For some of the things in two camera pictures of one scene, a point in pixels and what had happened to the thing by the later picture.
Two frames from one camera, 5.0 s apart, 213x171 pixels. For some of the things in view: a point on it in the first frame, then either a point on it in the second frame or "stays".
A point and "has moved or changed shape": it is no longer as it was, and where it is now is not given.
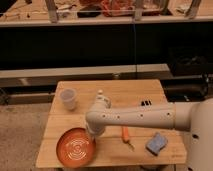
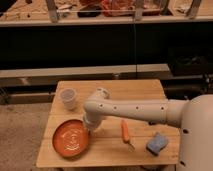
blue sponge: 156,143 stays
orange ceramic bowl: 76,148 has moved or changed shape
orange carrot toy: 125,138 stays
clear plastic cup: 68,95 stays
